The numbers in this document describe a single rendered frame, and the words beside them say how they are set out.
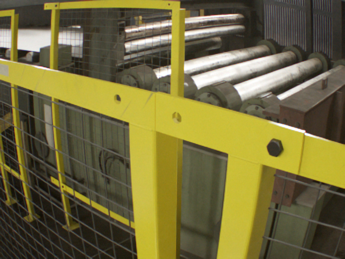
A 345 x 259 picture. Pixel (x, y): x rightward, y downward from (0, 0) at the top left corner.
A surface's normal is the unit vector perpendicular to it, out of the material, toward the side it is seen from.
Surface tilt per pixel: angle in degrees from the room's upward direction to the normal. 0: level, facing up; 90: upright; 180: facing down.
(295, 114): 90
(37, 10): 90
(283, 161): 90
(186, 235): 90
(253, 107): 75
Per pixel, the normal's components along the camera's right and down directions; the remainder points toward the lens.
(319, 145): -0.62, 0.26
